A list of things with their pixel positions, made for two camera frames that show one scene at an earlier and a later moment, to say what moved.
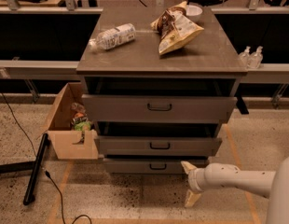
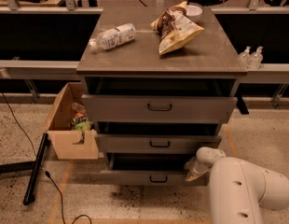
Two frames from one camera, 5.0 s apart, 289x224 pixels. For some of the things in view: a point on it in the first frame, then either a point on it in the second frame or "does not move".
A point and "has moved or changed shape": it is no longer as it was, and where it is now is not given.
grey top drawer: [158, 109] does not move
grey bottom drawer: [148, 166] has moved or changed shape
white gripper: [195, 180] -> [200, 168]
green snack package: [82, 126] does not move
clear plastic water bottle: [114, 36] does not move
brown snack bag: [164, 21] does not move
